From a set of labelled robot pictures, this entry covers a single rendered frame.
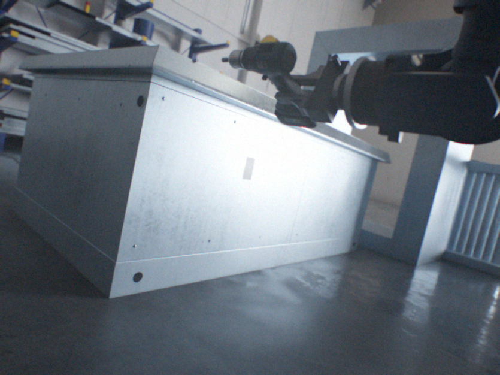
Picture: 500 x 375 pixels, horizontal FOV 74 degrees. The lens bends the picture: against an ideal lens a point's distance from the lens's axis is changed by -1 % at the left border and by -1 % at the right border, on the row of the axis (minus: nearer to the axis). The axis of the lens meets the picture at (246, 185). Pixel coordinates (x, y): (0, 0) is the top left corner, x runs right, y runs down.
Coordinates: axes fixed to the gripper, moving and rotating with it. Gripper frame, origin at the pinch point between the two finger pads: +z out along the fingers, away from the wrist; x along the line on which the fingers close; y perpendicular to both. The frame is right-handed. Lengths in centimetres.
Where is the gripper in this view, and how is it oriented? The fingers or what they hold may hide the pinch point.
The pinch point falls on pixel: (288, 89)
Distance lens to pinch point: 82.5
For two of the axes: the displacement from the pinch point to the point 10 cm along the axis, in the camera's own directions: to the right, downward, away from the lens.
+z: -7.4, -2.2, 6.3
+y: -5.0, -4.5, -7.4
